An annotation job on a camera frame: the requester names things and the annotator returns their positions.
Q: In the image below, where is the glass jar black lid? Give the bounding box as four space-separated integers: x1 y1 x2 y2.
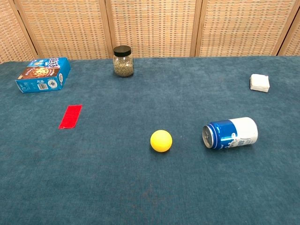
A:
113 46 135 77

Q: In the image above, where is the blue cookie box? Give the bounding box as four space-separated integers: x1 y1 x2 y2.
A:
15 57 71 94

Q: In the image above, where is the blue carpet table cloth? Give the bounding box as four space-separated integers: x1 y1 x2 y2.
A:
0 56 300 225

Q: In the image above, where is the yellow ball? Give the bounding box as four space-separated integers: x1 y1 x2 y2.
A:
150 129 173 153

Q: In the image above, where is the woven wooden folding screen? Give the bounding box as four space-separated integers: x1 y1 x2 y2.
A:
0 0 300 64

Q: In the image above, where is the white tissue pack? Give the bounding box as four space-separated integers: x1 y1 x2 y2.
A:
249 74 270 92

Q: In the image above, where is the blue white drink can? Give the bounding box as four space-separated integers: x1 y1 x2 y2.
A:
202 117 259 150

